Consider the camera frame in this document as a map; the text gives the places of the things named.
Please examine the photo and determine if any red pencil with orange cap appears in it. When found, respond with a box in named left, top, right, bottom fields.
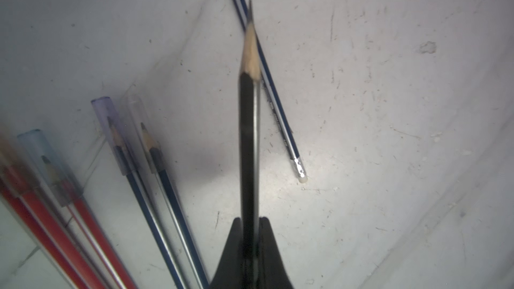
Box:
left=17, top=129, right=137, bottom=288

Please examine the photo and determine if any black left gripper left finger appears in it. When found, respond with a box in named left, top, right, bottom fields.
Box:
left=210, top=218, right=243, bottom=289

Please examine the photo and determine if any red pencil with clear cap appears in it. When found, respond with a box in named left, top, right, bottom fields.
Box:
left=1, top=138, right=107, bottom=288

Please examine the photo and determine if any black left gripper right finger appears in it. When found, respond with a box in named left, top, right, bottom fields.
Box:
left=258, top=217, right=293, bottom=289

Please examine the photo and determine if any pencil with pink cap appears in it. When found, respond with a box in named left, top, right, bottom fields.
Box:
left=232, top=0, right=308, bottom=183

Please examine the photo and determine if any pencil with purple cap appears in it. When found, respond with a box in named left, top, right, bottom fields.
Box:
left=238, top=1, right=262, bottom=288

